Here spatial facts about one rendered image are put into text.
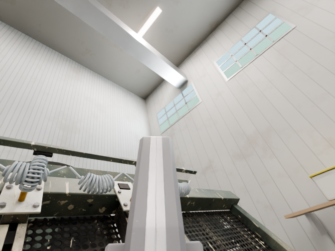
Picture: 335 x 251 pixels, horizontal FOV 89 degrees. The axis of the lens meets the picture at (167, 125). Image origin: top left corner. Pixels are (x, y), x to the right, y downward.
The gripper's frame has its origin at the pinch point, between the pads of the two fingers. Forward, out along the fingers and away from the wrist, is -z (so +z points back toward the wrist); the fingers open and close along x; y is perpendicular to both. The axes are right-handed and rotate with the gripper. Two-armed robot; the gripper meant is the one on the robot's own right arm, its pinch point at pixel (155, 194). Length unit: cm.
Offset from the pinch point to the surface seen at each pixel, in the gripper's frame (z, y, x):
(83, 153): -38, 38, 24
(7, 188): -27, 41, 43
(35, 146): -34, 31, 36
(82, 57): -488, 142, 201
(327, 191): -86, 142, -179
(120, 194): -35, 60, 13
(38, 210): -21, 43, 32
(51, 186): -32, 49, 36
